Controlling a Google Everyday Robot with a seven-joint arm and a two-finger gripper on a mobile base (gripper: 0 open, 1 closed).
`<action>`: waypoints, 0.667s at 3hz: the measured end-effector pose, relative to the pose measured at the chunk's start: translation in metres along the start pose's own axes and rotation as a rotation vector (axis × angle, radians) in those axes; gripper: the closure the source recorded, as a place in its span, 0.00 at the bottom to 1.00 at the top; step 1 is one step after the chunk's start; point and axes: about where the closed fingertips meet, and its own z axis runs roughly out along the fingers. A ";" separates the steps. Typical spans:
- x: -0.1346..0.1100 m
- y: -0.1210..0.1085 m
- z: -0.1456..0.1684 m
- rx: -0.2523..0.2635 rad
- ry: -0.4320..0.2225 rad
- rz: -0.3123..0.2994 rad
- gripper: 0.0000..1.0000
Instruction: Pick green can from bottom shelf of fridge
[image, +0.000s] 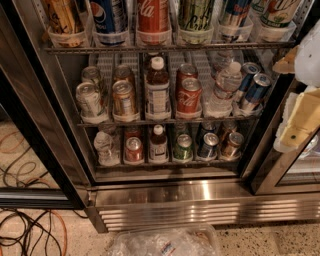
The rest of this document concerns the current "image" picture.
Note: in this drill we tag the right glass fridge door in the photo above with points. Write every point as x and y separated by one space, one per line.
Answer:
295 171

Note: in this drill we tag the brown tea bottle middle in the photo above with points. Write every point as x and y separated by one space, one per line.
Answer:
157 82

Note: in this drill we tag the green can bottom front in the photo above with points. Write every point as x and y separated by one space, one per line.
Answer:
183 148

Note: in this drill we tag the clear plastic bin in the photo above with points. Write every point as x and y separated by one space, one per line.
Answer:
176 240

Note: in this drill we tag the clear water bottle bottom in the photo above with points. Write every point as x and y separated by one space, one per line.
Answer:
106 150

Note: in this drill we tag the red coca-cola can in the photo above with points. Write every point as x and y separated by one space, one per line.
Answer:
185 70
188 99

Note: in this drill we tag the clear water bottle middle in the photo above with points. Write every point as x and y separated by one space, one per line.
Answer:
227 82

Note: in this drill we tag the brown tea bottle bottom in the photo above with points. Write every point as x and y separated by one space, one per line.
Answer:
158 145

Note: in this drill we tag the gold can middle front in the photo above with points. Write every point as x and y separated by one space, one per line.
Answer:
124 98

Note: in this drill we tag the yellow can top shelf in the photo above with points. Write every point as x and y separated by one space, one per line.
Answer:
65 22

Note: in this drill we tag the brown tea bottle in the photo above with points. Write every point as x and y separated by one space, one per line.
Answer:
158 145
157 82

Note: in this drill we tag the blue Red Bull can back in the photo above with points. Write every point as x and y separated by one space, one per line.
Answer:
248 70

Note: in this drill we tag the red can bottom front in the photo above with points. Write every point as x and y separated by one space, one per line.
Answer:
133 149

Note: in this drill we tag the red Coca-Cola can front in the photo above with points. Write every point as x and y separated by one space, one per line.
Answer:
188 99

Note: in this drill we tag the middle wire shelf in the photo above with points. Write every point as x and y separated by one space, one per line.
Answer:
167 121

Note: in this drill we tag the gold can middle back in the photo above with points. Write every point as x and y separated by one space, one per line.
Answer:
123 72

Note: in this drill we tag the blue red bull can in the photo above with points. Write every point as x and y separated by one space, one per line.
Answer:
248 70
233 16
256 92

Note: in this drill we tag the white green can top right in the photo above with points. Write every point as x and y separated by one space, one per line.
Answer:
279 13

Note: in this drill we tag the clear water bottle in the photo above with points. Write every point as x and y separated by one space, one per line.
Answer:
227 82
106 150

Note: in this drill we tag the red Coca-Cola can back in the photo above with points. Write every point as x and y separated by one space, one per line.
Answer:
185 70

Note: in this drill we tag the dark blue can bottom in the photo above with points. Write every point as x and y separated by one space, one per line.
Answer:
208 145

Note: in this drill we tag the green tall can top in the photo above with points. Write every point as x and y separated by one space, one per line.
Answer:
194 20

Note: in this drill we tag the blue Red Bull can front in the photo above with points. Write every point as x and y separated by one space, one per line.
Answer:
256 92

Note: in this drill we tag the top wire shelf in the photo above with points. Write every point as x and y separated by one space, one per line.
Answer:
169 48

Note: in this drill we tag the blue Red Bull can top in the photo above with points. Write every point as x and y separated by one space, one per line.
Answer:
233 16

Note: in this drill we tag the blue Pepsi can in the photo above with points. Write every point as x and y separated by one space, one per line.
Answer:
111 20

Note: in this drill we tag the silver can middle back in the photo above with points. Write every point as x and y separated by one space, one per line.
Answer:
91 75

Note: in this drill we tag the silver can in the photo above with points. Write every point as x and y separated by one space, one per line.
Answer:
89 99
91 75

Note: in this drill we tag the green can bottom back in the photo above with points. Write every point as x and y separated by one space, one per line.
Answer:
180 128

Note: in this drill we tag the silver can middle front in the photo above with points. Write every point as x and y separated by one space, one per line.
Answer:
89 99

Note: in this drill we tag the left glass fridge door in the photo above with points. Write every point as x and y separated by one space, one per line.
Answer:
35 95

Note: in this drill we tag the glass fridge door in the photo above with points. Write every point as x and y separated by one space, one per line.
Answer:
295 171
35 95

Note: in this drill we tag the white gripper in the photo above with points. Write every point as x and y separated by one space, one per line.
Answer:
309 61

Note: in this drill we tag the gold brown can bottom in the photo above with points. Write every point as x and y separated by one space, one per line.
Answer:
231 146

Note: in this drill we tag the stainless steel display fridge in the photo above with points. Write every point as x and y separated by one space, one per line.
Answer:
137 195

